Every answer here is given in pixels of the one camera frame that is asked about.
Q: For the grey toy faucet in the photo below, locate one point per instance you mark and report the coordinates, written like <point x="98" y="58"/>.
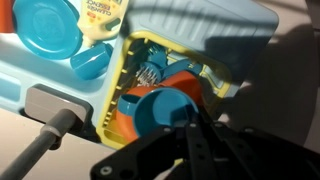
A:
<point x="50" y="106"/>

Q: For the cream soap bottle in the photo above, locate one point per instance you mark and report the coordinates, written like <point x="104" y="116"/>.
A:
<point x="100" y="20"/>

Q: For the small blue cup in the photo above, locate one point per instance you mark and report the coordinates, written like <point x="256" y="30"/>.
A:
<point x="90" y="61"/>

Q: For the orange cup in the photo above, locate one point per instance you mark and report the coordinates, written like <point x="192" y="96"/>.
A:
<point x="6" y="16"/>

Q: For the orange bowl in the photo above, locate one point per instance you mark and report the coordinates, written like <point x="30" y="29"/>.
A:
<point x="186" y="81"/>

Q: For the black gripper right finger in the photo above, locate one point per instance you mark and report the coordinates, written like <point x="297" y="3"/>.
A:
<point x="240" y="156"/>

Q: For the light blue toy sink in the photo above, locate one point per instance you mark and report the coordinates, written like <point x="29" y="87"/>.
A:
<point x="200" y="23"/>

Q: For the yellow dish rack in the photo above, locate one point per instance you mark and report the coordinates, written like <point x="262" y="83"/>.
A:
<point x="115" y="80"/>

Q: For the blue plate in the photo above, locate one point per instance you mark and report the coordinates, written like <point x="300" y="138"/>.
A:
<point x="46" y="30"/>

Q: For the blue mug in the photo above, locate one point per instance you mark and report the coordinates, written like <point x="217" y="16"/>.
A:
<point x="163" y="110"/>

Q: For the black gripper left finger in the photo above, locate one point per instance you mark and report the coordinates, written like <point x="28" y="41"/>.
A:
<point x="140" y="156"/>

